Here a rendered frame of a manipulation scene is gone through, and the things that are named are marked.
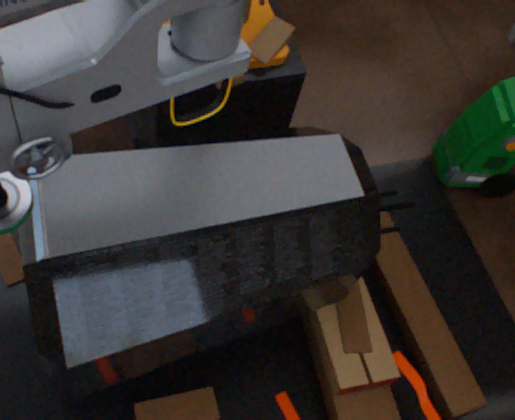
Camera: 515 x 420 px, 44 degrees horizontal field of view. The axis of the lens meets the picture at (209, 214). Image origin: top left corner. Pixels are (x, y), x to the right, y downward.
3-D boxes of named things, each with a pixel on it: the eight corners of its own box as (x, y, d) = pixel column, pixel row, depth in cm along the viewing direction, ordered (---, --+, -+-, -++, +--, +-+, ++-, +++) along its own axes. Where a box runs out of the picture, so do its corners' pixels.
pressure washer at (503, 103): (491, 144, 332) (593, 15, 258) (508, 200, 314) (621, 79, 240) (427, 140, 329) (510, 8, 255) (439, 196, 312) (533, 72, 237)
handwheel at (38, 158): (57, 141, 164) (50, 103, 151) (73, 170, 160) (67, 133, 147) (1, 161, 159) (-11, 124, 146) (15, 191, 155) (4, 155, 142)
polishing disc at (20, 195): (10, 242, 176) (9, 240, 175) (-59, 218, 178) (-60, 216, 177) (44, 183, 187) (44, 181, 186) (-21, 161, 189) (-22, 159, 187)
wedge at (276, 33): (272, 25, 250) (274, 15, 246) (293, 37, 248) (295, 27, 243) (244, 52, 241) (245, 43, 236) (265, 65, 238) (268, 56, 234)
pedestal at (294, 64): (121, 99, 324) (116, -20, 261) (242, 83, 338) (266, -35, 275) (148, 206, 292) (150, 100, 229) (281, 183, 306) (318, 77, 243)
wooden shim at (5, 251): (-13, 240, 274) (-14, 238, 273) (9, 231, 278) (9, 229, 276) (7, 287, 264) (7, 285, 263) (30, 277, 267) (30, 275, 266)
